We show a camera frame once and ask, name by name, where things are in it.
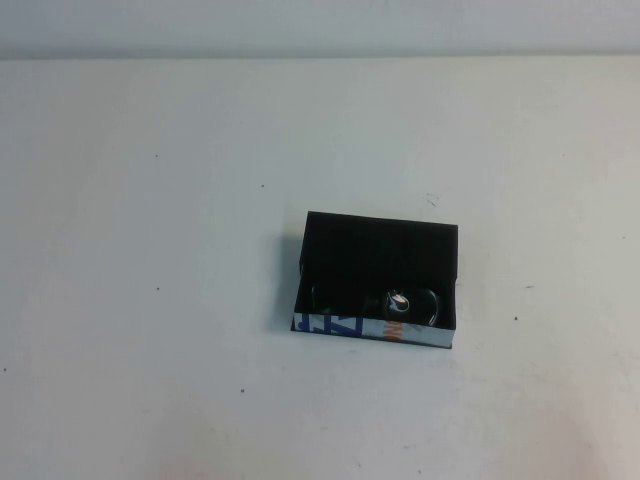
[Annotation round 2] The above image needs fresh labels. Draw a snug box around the black round object with silver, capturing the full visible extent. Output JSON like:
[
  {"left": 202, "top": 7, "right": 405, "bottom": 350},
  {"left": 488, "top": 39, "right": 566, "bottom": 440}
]
[{"left": 308, "top": 282, "right": 444, "bottom": 327}]

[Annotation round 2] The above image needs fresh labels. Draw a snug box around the black open cardboard box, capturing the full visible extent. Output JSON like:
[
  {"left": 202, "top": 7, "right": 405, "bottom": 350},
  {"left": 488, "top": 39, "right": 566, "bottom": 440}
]
[{"left": 289, "top": 210, "right": 460, "bottom": 350}]

